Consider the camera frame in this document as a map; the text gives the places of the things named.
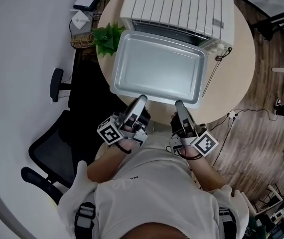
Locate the person's left hand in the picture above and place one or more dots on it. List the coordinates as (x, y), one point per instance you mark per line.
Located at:
(131, 126)

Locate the dark wrist band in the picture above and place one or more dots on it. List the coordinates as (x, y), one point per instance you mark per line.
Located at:
(194, 157)

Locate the white toaster oven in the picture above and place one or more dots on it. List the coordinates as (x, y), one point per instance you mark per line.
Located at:
(228, 19)

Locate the green potted plant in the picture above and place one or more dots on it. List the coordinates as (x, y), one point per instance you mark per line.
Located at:
(105, 37)

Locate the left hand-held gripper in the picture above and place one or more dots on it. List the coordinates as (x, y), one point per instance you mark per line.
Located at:
(110, 133)

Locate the silver baking tray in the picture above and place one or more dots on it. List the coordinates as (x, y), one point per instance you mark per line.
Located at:
(157, 66)

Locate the person's right hand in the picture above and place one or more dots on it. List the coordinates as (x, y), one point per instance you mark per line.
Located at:
(175, 124)

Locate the person's left forearm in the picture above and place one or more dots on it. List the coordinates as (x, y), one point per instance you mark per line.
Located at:
(107, 163)

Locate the black metal stand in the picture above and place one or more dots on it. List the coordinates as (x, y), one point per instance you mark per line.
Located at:
(274, 21)

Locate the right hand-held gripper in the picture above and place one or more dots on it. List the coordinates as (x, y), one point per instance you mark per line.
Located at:
(205, 143)

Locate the white power strip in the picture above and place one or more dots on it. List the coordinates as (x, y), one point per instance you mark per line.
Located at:
(233, 114)

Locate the person's right forearm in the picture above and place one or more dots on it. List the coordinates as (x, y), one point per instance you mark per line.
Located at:
(205, 175)

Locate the small white router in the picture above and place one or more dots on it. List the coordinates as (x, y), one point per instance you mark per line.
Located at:
(81, 20)

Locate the person's white shirt torso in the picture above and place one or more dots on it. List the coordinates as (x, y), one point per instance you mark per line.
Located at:
(157, 190)

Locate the black office chair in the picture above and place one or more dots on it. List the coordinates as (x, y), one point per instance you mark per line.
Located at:
(54, 146)

